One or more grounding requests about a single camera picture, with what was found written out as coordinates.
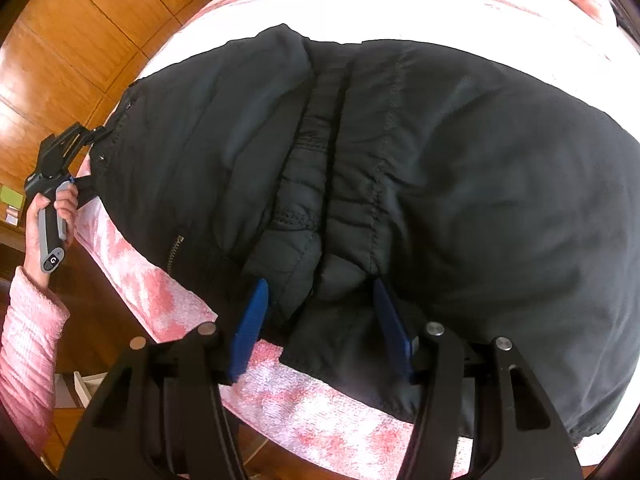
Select person's left forearm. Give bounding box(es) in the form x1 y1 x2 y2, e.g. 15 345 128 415
0 265 71 463

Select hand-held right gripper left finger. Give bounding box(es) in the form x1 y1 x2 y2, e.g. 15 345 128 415
59 278 271 480

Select orange wooden wardrobe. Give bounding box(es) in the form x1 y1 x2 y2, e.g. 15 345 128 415
0 0 263 173

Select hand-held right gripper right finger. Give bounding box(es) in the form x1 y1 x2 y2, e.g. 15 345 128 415
372 278 583 480

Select black quilted pants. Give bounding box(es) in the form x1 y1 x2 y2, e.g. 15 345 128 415
89 22 640 446

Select white box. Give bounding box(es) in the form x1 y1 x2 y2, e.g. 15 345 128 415
52 370 110 409

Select person's left hand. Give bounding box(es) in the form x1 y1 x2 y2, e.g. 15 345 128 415
22 180 82 288

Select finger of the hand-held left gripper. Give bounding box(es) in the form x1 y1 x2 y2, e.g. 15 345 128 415
69 174 103 207
74 122 114 150

